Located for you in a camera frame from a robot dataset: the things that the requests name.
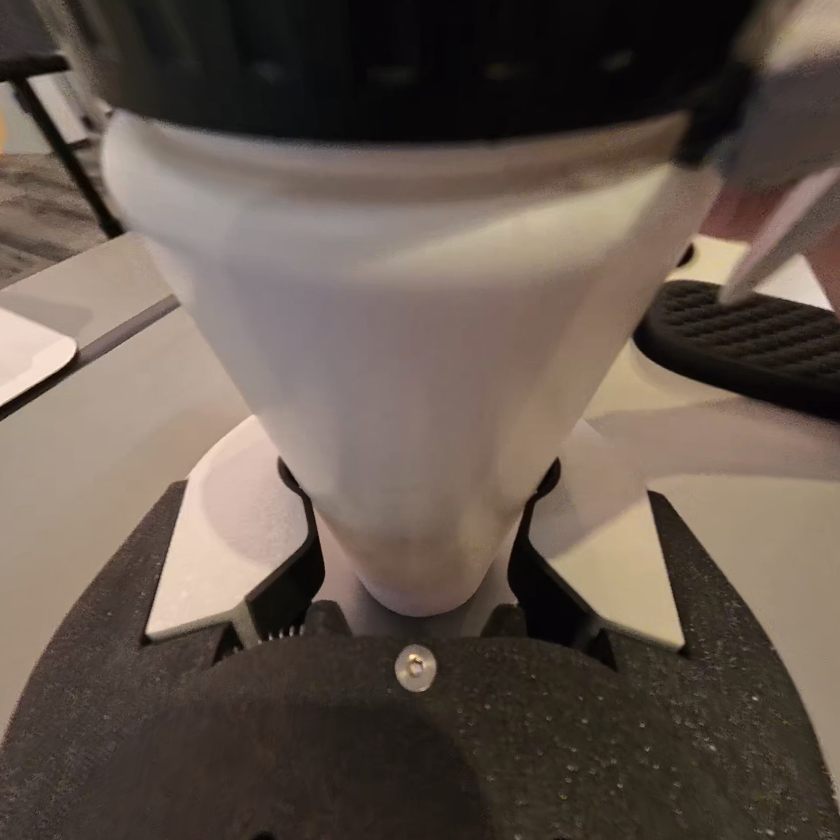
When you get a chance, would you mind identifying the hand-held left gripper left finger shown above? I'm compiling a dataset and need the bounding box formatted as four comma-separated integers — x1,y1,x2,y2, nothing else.
143,416,327,647

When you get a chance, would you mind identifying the white stand base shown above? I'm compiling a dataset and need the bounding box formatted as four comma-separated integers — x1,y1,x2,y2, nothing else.
0,307,78,409

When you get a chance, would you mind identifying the white plastic bottle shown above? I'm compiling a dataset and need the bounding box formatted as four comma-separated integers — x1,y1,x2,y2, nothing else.
101,108,723,618

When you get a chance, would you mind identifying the person's right hand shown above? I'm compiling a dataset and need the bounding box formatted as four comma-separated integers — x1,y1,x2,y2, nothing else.
703,187,785,240

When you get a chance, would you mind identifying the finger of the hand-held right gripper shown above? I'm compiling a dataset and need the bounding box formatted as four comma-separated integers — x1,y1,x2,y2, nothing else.
676,0,840,304

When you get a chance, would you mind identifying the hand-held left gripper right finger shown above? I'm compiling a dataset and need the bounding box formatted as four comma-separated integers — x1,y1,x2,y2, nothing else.
507,420,686,657

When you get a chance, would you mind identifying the black bottle lid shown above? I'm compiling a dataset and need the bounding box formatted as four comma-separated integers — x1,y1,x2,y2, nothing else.
85,0,762,145

